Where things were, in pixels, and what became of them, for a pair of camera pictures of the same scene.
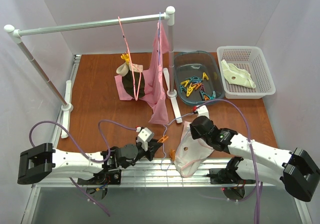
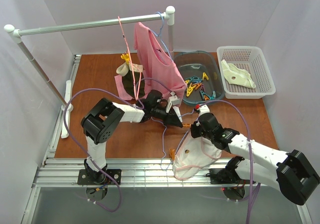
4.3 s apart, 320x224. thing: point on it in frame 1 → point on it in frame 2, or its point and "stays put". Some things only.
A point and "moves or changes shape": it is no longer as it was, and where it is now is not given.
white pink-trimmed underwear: x=190 y=152 moves or changes shape
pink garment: x=154 y=92 moves or changes shape
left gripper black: x=150 y=149 → x=169 y=115
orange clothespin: x=172 y=154 stays put
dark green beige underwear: x=133 y=79 stays put
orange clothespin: x=198 y=85 stays put
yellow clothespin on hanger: x=126 y=57 stays put
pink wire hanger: x=136 y=97 stays put
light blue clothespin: x=194 y=79 stays put
